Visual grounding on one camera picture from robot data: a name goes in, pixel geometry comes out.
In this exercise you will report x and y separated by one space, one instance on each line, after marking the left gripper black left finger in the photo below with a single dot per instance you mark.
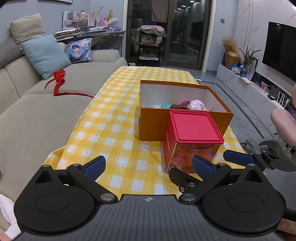
74 184

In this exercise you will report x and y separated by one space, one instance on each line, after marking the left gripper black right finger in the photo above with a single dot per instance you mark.
226 185

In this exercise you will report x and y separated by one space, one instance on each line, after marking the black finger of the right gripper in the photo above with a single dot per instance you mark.
238 158
183 180

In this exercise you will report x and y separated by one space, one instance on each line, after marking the pink soft cloth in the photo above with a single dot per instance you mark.
196 105

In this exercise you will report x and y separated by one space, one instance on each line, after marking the teal soft toy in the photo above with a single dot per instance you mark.
166 106

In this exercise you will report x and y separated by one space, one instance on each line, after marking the red lidded plastic container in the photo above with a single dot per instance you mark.
190 133

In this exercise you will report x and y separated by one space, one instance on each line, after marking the white tv console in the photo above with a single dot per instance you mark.
251 94

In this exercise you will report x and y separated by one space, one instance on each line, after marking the yellow checkered tablecloth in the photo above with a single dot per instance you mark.
109 127

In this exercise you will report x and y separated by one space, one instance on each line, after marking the orange cardboard box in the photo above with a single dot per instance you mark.
153 94

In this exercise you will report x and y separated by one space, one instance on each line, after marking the beige sofa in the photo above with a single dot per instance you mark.
35 122

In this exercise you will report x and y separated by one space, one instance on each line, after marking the green potted plant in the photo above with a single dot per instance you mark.
248 58

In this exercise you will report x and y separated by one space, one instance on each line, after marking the black television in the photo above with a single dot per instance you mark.
280 49

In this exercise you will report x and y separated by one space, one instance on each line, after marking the gold vase with dried flowers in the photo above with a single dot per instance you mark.
231 55

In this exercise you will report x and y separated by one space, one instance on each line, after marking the red ribbon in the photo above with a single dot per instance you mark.
60 80

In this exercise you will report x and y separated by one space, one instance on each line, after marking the blue floral cushion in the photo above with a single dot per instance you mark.
79 51

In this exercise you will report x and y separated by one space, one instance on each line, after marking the light blue cushion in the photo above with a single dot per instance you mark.
45 55

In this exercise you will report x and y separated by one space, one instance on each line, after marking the cluttered side desk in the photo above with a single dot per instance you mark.
81 25

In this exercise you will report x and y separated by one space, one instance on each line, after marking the dark grey cushion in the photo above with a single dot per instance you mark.
9 52

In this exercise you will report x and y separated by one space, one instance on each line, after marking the black shelf cart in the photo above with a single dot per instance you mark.
149 45

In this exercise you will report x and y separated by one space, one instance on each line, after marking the beige cushion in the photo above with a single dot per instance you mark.
27 28

